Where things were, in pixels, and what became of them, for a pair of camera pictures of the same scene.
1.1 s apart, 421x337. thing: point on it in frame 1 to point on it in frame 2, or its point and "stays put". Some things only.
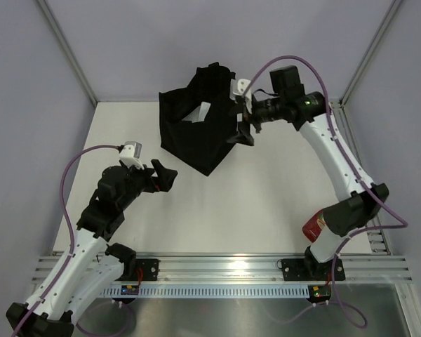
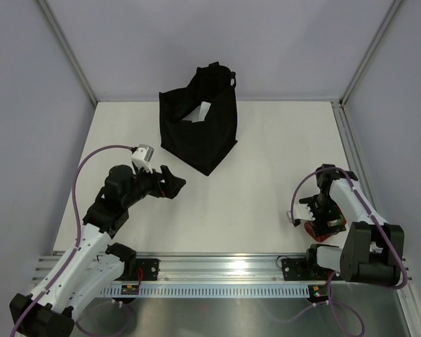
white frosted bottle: [199, 114] stays put
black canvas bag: [202, 145] stays put
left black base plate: [149, 267] stays put
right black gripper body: [257, 115] to [324, 209]
